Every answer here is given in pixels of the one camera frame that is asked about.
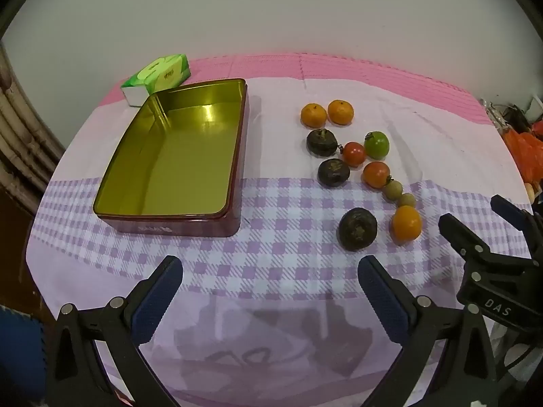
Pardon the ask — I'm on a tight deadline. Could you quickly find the blue fabric object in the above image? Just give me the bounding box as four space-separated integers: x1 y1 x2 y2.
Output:
0 305 45 399

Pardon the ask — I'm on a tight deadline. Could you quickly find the pink foam mat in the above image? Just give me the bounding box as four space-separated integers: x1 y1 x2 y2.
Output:
99 53 501 125

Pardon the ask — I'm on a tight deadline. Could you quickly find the smooth orange fruit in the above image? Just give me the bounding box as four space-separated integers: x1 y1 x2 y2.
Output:
391 205 423 241

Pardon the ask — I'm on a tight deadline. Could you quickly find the red tomato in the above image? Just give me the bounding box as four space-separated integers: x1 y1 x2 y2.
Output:
342 141 367 167

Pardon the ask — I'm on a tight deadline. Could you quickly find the silver foil packet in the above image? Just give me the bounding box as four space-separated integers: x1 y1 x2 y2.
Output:
479 98 510 134

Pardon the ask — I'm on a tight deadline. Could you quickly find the green tomato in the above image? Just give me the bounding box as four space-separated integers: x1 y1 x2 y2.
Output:
365 131 390 160

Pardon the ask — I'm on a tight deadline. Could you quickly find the maroon and gold tin box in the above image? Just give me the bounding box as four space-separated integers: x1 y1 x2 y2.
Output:
92 78 248 238

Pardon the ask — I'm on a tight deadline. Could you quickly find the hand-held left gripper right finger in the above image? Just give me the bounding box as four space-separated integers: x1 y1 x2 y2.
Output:
357 255 499 407

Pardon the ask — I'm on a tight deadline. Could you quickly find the orange plastic bag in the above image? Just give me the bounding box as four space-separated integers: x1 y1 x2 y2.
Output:
503 129 543 183

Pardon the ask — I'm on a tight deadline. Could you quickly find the orange mandarin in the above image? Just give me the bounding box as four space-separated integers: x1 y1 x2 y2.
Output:
301 102 328 129
328 99 355 125

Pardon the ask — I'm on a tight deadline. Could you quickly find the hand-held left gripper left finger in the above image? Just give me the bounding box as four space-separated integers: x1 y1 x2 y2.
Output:
46 255 184 407

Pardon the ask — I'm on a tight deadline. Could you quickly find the bamboo furniture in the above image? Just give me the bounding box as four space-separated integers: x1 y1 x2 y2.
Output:
0 42 66 221

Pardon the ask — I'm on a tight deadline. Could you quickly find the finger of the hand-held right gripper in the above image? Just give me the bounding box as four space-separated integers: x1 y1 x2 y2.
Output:
490 195 543 259
438 213 539 270

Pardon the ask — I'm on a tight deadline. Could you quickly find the red-orange tomato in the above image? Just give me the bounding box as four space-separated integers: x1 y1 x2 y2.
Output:
362 161 391 189

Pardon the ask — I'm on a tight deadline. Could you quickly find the large dark purple mangosteen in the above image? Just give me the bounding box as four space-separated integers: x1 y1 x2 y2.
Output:
338 208 378 251

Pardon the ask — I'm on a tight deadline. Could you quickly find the green tissue box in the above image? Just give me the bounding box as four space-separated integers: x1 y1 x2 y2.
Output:
121 53 191 108

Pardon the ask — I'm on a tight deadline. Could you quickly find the lilac checked tablecloth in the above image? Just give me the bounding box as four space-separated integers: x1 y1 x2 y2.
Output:
24 77 535 407

